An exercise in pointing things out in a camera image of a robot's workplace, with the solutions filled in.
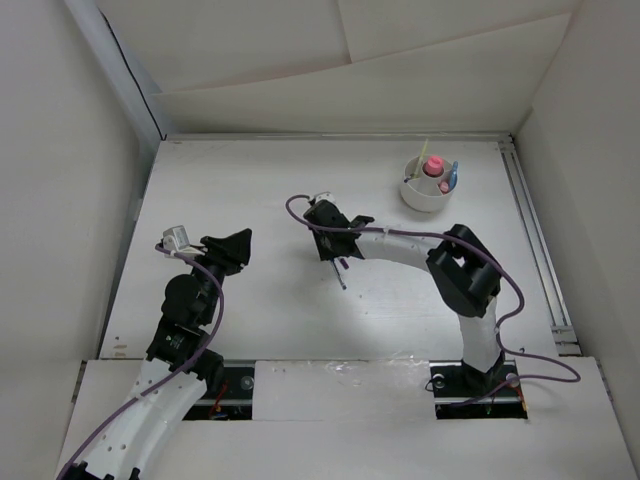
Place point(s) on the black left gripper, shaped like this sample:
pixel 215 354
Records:
pixel 236 244

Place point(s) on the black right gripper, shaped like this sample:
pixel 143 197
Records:
pixel 324 252

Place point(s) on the blue ballpoint pen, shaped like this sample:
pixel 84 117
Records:
pixel 338 274

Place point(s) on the yellow pen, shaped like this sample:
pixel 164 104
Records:
pixel 420 159

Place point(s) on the pink capped glue bottle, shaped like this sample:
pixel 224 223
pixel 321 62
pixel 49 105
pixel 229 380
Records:
pixel 433 167

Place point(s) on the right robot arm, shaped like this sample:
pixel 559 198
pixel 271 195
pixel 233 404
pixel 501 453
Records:
pixel 458 264

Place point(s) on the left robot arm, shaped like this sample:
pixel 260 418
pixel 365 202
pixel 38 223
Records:
pixel 178 369

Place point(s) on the white round divided container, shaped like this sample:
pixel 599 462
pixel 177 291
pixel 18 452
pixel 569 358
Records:
pixel 423 194

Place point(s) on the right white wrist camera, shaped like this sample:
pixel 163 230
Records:
pixel 323 196

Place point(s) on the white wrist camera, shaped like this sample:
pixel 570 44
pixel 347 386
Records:
pixel 175 239
pixel 323 196

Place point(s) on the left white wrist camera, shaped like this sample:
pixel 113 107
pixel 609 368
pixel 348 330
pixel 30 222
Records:
pixel 175 239

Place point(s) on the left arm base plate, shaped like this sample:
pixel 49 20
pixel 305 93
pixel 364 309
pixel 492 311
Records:
pixel 234 399

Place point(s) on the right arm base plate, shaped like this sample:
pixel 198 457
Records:
pixel 456 399

